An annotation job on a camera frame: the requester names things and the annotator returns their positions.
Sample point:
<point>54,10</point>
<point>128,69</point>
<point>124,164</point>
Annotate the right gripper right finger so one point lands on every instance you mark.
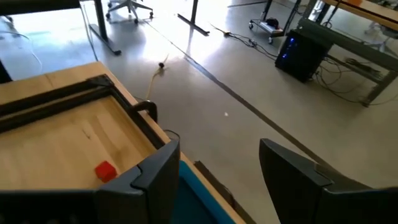
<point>304,199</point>

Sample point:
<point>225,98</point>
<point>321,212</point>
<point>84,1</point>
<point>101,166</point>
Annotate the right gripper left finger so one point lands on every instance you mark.
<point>140,202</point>

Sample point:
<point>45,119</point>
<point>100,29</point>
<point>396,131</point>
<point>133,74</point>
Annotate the red cube block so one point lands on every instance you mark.
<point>105,171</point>

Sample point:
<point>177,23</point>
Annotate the blue rectangular tray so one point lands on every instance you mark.
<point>202,191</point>

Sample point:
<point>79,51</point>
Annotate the black tower blue lights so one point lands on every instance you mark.
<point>301,56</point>

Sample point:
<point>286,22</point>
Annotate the small wheeled cart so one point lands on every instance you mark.
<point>267,28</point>

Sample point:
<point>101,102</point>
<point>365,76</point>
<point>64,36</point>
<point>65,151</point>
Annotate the black desk leg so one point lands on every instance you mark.
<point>194,12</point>

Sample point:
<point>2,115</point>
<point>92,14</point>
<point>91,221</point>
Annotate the office chair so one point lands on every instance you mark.
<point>129,4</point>

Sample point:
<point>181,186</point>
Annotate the black frame clamp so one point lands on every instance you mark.
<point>149,105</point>

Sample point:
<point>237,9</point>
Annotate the black aluminium table frame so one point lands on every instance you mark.
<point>46,99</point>

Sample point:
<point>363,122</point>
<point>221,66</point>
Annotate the wooden desk grey frame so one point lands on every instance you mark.
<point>357,49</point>

